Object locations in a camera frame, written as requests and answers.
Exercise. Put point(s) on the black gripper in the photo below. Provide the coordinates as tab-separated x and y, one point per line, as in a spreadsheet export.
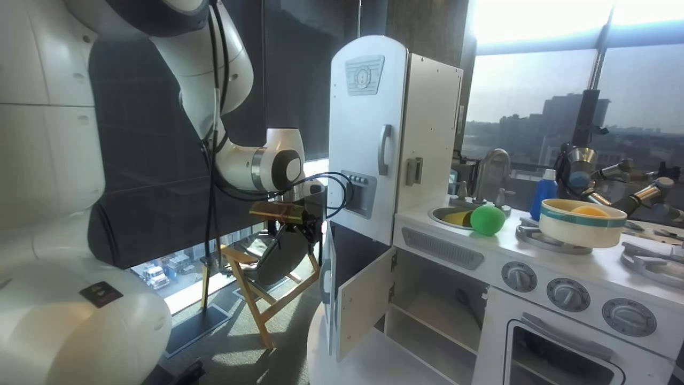
312	212

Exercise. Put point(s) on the white fridge door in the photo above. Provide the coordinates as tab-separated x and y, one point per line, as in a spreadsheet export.
362	299

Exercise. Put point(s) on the tall white cabinet door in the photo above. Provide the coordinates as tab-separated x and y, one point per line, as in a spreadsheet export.
366	113

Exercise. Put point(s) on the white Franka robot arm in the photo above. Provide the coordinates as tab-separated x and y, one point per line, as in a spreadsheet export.
64	315

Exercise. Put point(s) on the white toy kitchen cabinet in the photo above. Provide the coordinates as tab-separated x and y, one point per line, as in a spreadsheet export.
507	308

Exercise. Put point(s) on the yellow toy in sink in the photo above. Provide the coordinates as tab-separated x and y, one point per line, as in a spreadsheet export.
457	217

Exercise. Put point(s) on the green ball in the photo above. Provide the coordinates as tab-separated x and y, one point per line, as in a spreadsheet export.
487	218

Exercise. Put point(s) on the blue bottle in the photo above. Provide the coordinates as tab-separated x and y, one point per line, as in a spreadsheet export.
545	188

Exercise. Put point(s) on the white bowl teal stripe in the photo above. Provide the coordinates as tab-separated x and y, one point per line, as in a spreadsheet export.
581	222

